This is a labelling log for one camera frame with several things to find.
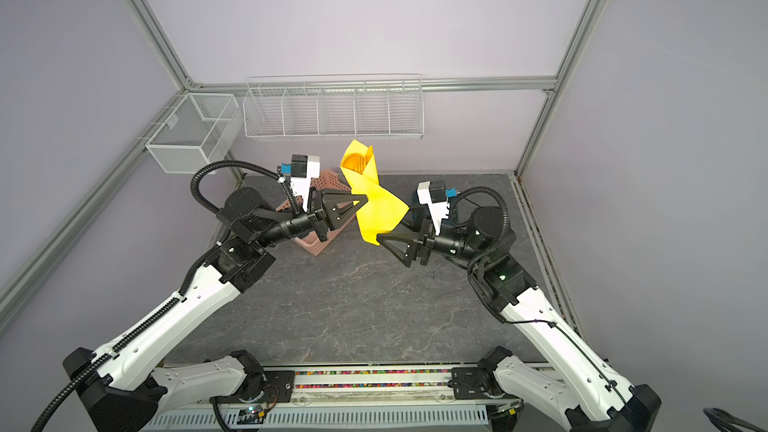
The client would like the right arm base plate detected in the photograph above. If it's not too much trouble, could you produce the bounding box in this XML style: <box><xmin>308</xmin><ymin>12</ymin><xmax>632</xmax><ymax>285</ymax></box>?
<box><xmin>448</xmin><ymin>365</ymin><xmax>523</xmax><ymax>401</ymax></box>

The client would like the black cable bottom right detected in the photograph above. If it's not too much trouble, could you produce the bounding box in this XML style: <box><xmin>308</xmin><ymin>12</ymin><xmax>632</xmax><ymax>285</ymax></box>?
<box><xmin>703</xmin><ymin>407</ymin><xmax>766</xmax><ymax>432</ymax></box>

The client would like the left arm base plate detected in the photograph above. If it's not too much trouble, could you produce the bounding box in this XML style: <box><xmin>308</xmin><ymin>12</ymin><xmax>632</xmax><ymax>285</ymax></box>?
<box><xmin>209</xmin><ymin>369</ymin><xmax>296</xmax><ymax>406</ymax></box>

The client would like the pink plastic basket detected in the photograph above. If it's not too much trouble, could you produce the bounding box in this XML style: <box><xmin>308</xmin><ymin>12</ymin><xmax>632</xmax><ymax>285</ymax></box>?
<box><xmin>277</xmin><ymin>169</ymin><xmax>355</xmax><ymax>257</ymax></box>

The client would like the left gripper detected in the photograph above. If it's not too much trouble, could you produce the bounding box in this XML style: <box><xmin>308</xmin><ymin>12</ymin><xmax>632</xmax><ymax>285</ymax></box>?
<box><xmin>255</xmin><ymin>188</ymin><xmax>367</xmax><ymax>249</ymax></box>

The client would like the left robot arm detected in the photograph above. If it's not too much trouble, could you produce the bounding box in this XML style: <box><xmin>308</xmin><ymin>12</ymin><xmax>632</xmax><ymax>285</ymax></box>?
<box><xmin>32</xmin><ymin>160</ymin><xmax>369</xmax><ymax>431</ymax></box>

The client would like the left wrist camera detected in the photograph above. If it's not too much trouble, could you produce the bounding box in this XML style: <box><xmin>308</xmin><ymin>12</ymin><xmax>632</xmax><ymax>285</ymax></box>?
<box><xmin>278</xmin><ymin>154</ymin><xmax>320</xmax><ymax>212</ymax></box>

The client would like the white mesh wall box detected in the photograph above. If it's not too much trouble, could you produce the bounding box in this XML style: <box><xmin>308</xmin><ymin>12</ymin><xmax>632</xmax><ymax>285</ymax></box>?
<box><xmin>146</xmin><ymin>93</ymin><xmax>244</xmax><ymax>174</ymax></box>

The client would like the yellow plastic fork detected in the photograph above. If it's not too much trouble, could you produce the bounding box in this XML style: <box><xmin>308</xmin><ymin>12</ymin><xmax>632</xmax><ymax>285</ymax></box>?
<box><xmin>345</xmin><ymin>154</ymin><xmax>367</xmax><ymax>174</ymax></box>

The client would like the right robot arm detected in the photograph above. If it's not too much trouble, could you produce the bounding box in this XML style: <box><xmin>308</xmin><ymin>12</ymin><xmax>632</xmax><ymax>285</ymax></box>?
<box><xmin>376</xmin><ymin>182</ymin><xmax>661</xmax><ymax>431</ymax></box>

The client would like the white vented cable duct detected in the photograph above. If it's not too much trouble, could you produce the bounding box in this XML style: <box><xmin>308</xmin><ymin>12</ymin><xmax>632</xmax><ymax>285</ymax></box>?
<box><xmin>134</xmin><ymin>404</ymin><xmax>491</xmax><ymax>432</ymax></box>

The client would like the white wire wall rack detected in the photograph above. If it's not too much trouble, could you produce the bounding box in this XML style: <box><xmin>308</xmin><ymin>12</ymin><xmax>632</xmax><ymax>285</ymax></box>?
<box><xmin>242</xmin><ymin>74</ymin><xmax>425</xmax><ymax>139</ymax></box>

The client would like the yellow paper napkin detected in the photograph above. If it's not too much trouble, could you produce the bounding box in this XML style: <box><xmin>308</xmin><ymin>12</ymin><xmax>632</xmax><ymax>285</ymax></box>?
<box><xmin>340</xmin><ymin>140</ymin><xmax>409</xmax><ymax>245</ymax></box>

